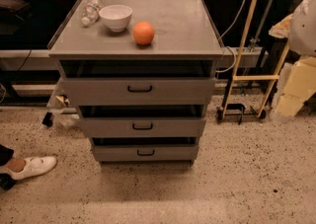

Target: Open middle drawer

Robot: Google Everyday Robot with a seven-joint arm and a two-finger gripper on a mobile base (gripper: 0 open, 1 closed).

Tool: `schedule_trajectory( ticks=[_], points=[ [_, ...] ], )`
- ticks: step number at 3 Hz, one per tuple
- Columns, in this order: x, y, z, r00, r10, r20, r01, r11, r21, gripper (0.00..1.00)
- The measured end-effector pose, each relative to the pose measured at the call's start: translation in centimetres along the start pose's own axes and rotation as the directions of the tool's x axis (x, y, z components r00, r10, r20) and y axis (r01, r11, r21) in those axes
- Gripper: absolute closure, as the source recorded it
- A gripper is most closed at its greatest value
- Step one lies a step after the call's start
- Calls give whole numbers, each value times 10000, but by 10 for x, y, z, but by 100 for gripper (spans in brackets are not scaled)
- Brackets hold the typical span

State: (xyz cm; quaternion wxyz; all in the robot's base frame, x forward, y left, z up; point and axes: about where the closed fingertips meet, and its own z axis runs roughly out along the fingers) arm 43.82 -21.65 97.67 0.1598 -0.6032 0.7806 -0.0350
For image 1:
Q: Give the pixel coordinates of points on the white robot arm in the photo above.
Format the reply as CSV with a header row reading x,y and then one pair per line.
x,y
299,29

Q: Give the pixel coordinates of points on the white ceramic bowl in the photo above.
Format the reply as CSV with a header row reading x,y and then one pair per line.
x,y
116,17

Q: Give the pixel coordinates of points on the black chair caster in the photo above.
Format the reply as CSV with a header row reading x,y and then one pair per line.
x,y
6,182

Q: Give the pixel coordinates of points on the white sneaker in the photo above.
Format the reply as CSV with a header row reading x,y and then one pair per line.
x,y
19,169

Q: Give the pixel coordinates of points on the orange fruit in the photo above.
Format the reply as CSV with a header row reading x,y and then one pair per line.
x,y
143,33

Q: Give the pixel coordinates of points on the grey top drawer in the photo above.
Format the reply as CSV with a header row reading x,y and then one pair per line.
x,y
137,91

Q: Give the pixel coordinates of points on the grey bottom drawer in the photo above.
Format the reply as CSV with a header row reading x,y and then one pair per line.
x,y
145,153

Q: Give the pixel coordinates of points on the grey drawer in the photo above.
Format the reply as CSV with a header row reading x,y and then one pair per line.
x,y
137,91
142,127
145,153

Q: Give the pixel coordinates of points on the grey drawer cabinet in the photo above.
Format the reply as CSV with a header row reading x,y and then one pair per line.
x,y
184,46

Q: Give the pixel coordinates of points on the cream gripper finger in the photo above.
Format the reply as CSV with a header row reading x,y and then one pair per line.
x,y
295,86

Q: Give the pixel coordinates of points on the black trouser leg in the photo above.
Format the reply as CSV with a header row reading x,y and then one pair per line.
x,y
5,155

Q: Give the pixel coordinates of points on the dark bag on shelf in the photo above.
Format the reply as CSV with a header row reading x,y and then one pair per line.
x,y
13,14

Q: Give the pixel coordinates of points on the clear plastic bin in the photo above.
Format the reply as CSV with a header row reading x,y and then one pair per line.
x,y
59,109

